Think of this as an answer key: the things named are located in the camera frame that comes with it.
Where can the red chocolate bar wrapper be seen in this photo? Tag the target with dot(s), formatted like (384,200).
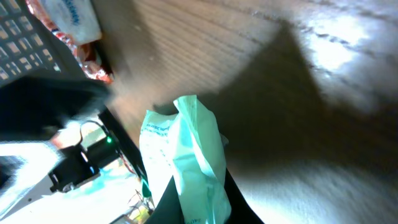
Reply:
(86,55)

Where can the grey plastic mesh basket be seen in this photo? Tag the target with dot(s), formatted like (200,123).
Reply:
(25,45)

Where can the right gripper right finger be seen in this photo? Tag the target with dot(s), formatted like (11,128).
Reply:
(241,212)

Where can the orange tissue pack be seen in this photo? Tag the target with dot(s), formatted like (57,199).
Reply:
(76,18)

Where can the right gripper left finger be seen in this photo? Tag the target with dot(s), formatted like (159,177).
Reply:
(168,210)

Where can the teal wet wipes pack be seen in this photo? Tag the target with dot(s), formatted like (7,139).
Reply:
(188,147)

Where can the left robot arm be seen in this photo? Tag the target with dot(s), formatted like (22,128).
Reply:
(33,110)

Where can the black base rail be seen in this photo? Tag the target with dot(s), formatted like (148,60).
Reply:
(126,145)

